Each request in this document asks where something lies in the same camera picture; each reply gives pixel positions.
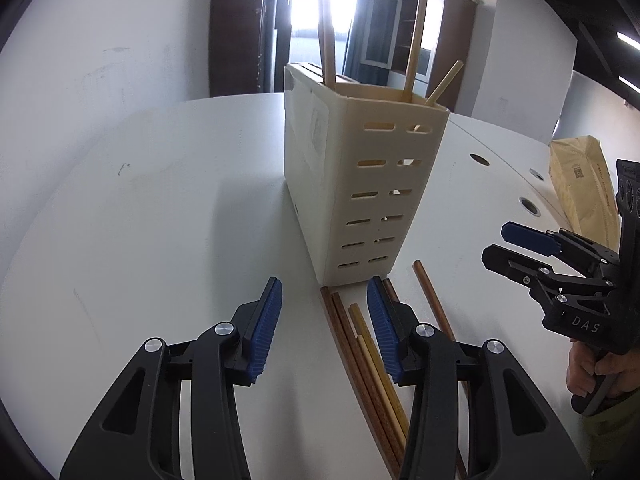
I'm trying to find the dark wooden wardrobe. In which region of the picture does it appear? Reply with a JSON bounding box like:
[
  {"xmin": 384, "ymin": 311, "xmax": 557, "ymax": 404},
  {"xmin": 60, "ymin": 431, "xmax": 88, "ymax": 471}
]
[{"xmin": 210, "ymin": 0, "xmax": 282, "ymax": 99}]

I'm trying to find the person's olive garment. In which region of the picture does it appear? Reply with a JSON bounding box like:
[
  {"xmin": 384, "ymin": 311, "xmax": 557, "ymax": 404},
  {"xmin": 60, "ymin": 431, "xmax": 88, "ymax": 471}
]
[{"xmin": 582, "ymin": 390, "xmax": 640, "ymax": 480}]

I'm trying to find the brown paper bag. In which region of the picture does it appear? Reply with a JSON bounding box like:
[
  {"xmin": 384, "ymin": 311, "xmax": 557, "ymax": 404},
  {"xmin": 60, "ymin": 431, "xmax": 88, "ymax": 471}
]
[{"xmin": 549, "ymin": 135, "xmax": 624, "ymax": 252}]

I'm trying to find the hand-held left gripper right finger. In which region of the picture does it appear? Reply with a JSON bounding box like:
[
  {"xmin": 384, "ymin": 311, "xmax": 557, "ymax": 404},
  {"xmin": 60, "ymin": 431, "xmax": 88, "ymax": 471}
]
[{"xmin": 366, "ymin": 275, "xmax": 590, "ymax": 480}]

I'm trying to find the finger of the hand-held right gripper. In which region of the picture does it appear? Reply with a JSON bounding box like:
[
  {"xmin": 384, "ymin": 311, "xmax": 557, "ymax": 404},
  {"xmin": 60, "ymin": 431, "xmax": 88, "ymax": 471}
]
[
  {"xmin": 481, "ymin": 243, "xmax": 615, "ymax": 312},
  {"xmin": 500, "ymin": 221, "xmax": 622, "ymax": 272}
]

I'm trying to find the glass balcony door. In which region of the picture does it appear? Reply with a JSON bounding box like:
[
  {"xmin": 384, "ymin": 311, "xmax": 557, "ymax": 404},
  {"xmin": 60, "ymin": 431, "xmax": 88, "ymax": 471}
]
[{"xmin": 279, "ymin": 0, "xmax": 367, "ymax": 82}]

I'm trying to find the white-framed glass cabinet door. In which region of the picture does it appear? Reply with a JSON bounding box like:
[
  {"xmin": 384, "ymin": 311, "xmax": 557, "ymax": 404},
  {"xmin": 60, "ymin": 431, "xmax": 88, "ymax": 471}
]
[{"xmin": 358, "ymin": 0, "xmax": 404, "ymax": 69}]

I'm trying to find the cream plastic utensil holder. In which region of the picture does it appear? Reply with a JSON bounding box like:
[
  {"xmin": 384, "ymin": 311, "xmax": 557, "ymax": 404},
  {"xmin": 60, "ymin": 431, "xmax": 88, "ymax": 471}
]
[{"xmin": 283, "ymin": 62, "xmax": 450, "ymax": 287}]

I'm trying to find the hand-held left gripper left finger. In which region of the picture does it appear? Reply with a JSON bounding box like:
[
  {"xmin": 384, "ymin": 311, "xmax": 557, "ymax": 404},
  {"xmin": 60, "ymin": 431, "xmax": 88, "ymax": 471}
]
[{"xmin": 59, "ymin": 275, "xmax": 284, "ymax": 480}]

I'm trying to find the brown cabinet with glass doors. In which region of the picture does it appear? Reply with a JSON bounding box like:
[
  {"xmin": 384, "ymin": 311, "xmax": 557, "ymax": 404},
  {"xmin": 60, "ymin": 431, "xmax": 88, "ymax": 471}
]
[{"xmin": 390, "ymin": 0, "xmax": 477, "ymax": 116}]

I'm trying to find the person's right hand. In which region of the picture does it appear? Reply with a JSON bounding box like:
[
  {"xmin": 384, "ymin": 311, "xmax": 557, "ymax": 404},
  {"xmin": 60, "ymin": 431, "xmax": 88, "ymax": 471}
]
[{"xmin": 567, "ymin": 340, "xmax": 640, "ymax": 397}]

